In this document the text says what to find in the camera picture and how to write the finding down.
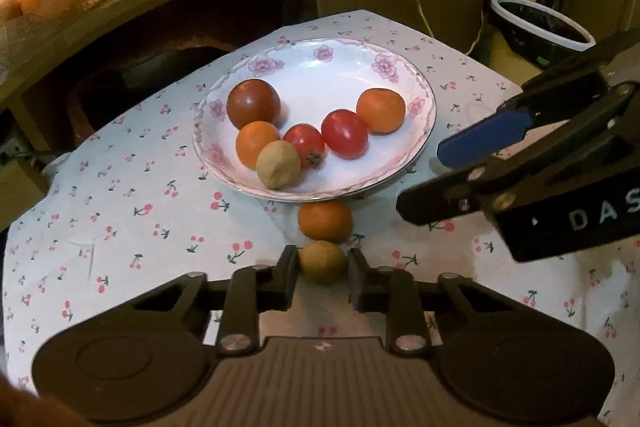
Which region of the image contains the yellow-green cable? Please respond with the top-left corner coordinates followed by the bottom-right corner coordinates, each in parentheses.
top-left (360, 0), bottom-right (485, 56)

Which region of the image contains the small orange tangerine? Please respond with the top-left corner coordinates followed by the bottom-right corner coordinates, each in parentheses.
top-left (235, 120), bottom-right (281, 169)
top-left (356, 88), bottom-right (406, 135)
top-left (298, 201), bottom-right (354, 244)

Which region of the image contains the small red tomato with stem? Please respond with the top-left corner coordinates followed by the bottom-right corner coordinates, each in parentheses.
top-left (283, 124), bottom-right (326, 170)

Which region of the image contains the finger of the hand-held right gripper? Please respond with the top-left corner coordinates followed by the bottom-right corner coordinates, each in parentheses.
top-left (436, 32), bottom-right (640, 170)
top-left (396, 82), bottom-right (640, 228)

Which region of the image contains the white floral plate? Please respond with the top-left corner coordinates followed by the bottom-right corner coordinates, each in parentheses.
top-left (192, 38), bottom-right (437, 204)

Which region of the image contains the large dark red tomato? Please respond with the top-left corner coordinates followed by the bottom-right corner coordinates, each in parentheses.
top-left (226, 78), bottom-right (282, 130)

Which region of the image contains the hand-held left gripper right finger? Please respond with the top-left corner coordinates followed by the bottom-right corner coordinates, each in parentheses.
top-left (347, 248), bottom-right (506, 355)

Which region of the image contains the white bin with black bag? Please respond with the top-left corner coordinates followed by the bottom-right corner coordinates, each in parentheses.
top-left (490, 0), bottom-right (597, 72)

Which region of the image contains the cherry print tablecloth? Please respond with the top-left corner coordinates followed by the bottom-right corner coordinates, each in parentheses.
top-left (0, 9), bottom-right (640, 427)

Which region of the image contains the small brown round fruit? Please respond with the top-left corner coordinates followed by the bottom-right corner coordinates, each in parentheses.
top-left (298, 241), bottom-right (347, 285)
top-left (256, 140), bottom-right (302, 190)

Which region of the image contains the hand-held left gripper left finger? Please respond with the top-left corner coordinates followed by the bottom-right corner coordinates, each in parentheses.
top-left (132, 244), bottom-right (301, 355)

